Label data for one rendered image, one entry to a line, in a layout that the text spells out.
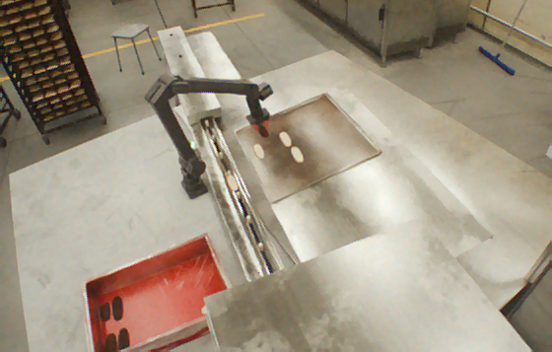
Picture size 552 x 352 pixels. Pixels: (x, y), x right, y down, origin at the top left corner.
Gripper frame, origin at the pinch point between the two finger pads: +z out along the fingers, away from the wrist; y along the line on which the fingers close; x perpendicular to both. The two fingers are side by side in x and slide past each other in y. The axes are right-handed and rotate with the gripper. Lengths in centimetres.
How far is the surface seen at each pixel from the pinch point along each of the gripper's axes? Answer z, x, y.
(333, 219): 1, -61, 2
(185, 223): 2, -29, -48
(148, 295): -1, -56, -69
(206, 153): 1.0, 3.8, -28.1
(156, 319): -1, -66, -68
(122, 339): -4, -69, -80
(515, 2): 98, 136, 344
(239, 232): 1, -47, -30
